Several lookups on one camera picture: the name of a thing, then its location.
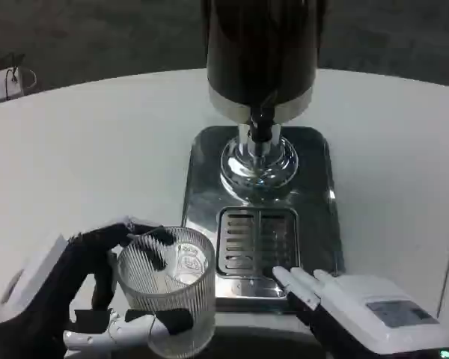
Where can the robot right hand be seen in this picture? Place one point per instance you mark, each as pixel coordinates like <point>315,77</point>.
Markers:
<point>359,310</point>

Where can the black steel drink dispenser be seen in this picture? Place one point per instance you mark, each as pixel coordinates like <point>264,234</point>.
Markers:
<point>262,52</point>

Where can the steel drip tray grid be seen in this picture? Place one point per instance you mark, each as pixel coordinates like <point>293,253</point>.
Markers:
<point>256,241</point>

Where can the steel drip tray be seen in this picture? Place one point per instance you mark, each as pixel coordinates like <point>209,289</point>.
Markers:
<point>314,224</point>

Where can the clear ribbed glass cup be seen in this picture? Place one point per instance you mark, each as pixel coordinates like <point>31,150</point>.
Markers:
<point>194,295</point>

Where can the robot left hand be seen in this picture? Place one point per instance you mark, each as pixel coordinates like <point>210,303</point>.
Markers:
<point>41,295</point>

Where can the black dispenser tap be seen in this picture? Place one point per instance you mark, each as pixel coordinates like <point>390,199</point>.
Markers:
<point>262,125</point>

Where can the white box device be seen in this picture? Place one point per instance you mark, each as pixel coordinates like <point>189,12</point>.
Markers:
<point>0,84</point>

